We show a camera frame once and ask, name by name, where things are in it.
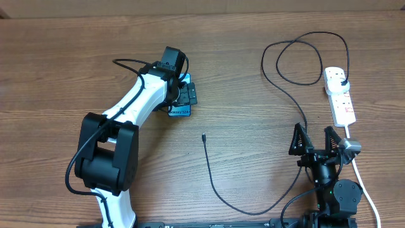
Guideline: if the white charger adapter plug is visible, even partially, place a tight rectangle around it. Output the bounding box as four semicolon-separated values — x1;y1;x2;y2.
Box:
325;78;350;96

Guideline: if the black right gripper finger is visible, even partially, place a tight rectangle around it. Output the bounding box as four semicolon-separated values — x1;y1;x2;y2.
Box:
324;126;342;154
289;123;314;155

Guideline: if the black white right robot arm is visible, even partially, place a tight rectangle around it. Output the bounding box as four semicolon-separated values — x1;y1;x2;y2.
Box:
280;123;363;228

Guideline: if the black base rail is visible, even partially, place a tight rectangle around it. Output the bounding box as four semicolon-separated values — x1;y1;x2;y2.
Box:
75;217;358;228

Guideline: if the white power strip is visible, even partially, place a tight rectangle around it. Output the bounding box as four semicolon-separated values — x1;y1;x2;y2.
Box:
323;66;356;127

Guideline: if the blue Samsung Galaxy smartphone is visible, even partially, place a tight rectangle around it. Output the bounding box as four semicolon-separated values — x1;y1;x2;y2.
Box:
168;73;191;117

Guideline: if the black USB charging cable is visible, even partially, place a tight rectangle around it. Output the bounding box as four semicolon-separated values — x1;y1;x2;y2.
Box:
201;31;351;217

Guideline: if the white power strip cord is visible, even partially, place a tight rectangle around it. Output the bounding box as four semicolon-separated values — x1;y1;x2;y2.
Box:
344;124;382;228

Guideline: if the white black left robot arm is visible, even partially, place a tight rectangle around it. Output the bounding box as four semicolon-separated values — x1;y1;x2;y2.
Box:
67;67;197;227

